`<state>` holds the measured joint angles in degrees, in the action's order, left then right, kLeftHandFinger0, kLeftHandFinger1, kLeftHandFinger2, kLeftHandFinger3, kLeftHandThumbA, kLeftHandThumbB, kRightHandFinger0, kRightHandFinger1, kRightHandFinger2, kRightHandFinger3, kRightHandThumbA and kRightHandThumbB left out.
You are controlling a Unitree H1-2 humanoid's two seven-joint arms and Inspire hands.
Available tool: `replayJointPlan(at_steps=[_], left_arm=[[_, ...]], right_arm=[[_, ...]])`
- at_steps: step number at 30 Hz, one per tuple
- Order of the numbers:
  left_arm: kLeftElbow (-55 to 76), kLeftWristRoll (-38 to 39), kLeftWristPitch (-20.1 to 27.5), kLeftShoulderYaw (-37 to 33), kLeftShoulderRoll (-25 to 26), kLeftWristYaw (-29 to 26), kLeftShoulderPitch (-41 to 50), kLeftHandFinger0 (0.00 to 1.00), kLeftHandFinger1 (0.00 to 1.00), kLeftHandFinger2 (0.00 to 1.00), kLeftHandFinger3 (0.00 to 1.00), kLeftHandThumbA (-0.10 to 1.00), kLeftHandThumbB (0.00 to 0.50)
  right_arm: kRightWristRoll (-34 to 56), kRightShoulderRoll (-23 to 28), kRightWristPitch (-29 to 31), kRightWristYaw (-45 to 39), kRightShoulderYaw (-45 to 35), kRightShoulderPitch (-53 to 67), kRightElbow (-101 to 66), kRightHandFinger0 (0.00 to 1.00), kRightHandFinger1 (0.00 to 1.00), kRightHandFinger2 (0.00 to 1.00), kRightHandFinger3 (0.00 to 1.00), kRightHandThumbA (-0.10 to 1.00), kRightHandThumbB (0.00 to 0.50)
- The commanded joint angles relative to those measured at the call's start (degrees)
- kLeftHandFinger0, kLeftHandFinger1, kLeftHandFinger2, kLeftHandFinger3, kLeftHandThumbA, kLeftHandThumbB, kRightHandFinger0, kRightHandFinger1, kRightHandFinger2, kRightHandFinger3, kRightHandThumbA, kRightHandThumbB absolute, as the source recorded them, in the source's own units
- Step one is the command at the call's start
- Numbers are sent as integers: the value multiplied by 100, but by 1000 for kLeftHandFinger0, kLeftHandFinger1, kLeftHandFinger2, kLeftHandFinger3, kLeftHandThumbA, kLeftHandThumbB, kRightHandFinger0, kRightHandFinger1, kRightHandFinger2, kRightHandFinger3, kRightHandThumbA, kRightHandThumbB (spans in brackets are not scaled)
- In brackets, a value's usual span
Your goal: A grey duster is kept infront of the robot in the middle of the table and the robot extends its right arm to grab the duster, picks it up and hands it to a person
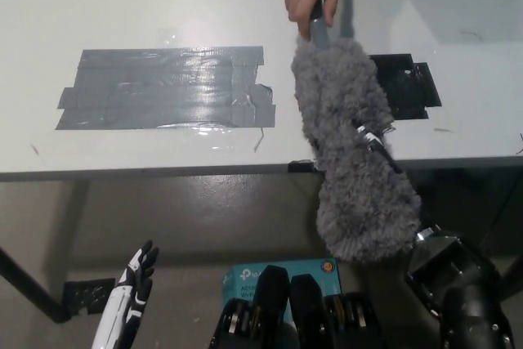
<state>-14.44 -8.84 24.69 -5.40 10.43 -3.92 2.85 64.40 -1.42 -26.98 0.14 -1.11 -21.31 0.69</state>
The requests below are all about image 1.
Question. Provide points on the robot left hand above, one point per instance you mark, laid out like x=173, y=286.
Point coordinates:
x=126, y=304

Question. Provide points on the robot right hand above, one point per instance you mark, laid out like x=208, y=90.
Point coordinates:
x=378, y=142

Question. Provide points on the grey fluffy duster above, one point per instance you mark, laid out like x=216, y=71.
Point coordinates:
x=351, y=91

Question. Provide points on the robot torso black blocks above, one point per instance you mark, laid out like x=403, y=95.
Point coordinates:
x=302, y=316

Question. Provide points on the black table leg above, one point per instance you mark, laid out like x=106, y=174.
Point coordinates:
x=28, y=283

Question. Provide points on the teal router box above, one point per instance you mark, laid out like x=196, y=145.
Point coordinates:
x=245, y=279

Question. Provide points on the grey duct tape patch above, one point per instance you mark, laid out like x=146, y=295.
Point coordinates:
x=163, y=91

